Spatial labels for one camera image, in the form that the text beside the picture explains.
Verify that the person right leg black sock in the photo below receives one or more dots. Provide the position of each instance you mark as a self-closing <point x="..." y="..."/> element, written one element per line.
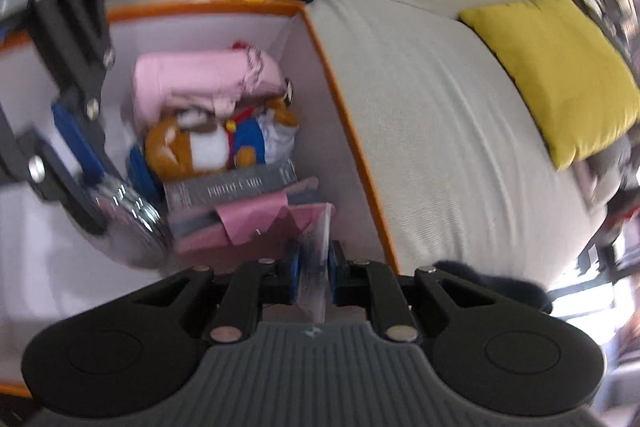
<point x="525" y="292"/>

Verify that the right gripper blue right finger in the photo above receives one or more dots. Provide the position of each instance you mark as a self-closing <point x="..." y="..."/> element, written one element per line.
<point x="336" y="266"/>

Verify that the pink pouch bag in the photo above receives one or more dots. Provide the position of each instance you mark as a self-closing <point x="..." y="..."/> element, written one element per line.
<point x="216" y="81"/>

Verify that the yellow cushion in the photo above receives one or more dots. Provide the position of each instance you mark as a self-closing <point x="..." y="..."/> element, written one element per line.
<point x="578" y="88"/>

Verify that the beige fabric sofa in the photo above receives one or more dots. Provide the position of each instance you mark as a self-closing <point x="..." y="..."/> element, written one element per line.
<point x="458" y="161"/>

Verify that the plush toy keychain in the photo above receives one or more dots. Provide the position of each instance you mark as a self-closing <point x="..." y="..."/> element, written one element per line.
<point x="194" y="143"/>

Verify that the dark photo card box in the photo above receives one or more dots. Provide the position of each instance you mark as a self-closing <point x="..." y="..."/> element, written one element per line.
<point x="221" y="188"/>

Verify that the orange cardboard box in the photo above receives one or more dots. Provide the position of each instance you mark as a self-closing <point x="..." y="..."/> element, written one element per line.
<point x="52" y="269"/>

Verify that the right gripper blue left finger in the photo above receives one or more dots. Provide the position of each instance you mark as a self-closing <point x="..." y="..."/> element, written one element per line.
<point x="292" y="267"/>

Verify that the clear photo card sleeve pack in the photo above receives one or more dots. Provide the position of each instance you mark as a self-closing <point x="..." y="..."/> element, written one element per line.
<point x="312" y="251"/>

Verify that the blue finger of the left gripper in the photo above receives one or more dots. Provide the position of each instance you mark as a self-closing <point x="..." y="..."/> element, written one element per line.
<point x="84" y="138"/>
<point x="141" y="176"/>

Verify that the silver round compact mirror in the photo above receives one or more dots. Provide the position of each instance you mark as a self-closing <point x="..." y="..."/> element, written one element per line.
<point x="136" y="232"/>

